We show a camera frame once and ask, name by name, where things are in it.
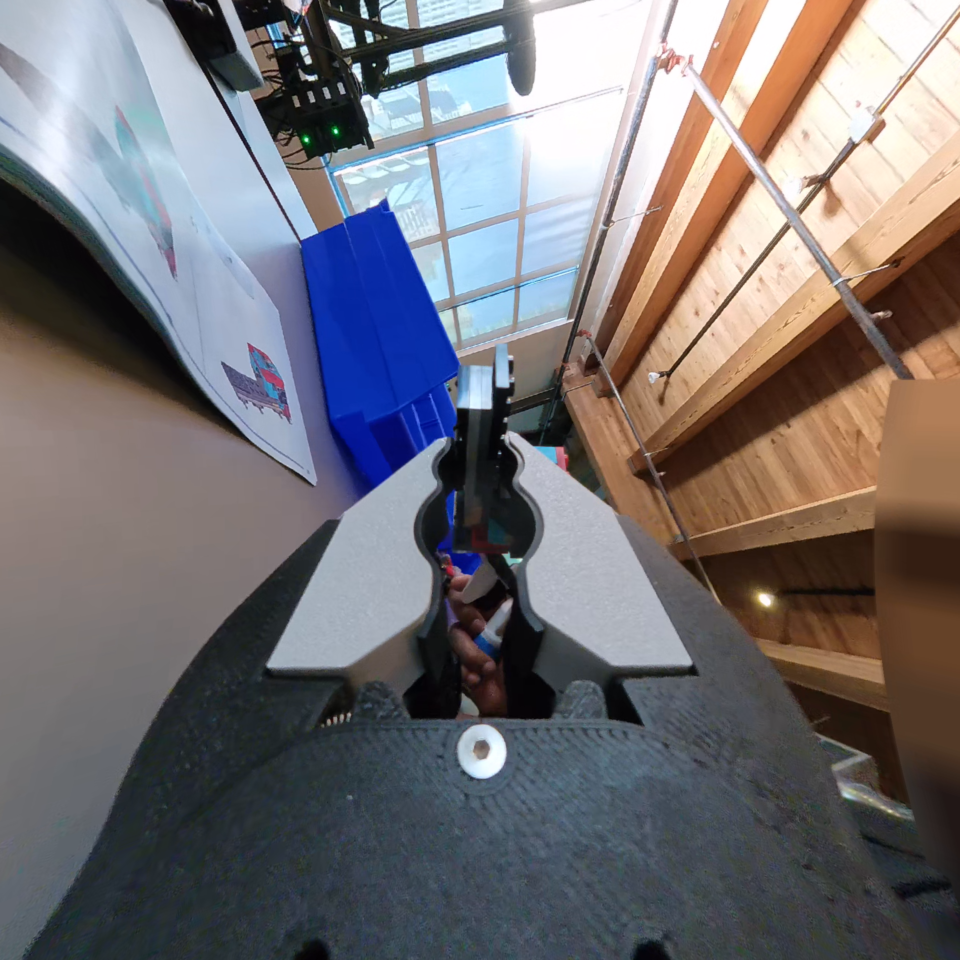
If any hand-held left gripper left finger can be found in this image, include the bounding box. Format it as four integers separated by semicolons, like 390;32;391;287
266;437;460;717

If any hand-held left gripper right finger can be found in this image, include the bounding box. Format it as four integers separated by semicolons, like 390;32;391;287
498;432;693;719

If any red teal grey brick model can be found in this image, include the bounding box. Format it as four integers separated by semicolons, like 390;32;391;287
450;345;571;556

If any blue plastic bin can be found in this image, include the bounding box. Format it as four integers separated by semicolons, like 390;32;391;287
300;198;460;541

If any grey desk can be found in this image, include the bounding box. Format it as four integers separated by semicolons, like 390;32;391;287
0;180;444;960

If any person's right hand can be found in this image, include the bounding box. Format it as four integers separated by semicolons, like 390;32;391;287
447;573;511;717

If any thin metal sprinkler pipe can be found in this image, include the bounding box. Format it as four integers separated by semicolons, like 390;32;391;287
577;330;721;601

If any black rod with white spotlights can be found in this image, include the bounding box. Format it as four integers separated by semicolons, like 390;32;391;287
648;7;960;385

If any person's dark jacket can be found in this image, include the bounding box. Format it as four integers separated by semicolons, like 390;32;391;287
855;810;950;960

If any black ceiling pipe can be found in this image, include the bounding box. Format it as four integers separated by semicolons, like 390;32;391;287
536;0;680;444

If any large paned window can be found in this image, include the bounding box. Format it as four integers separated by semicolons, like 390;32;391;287
326;0;676;350

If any thick metal sprinkler pipe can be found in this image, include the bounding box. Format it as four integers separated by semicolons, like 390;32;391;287
660;48;912;380

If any white instruction booklet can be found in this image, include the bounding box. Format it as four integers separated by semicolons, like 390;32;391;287
0;0;318;487

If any black equipment with green lights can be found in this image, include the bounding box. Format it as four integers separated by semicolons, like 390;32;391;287
232;0;391;162

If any silver spiral air duct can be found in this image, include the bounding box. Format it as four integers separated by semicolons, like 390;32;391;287
813;735;915;820

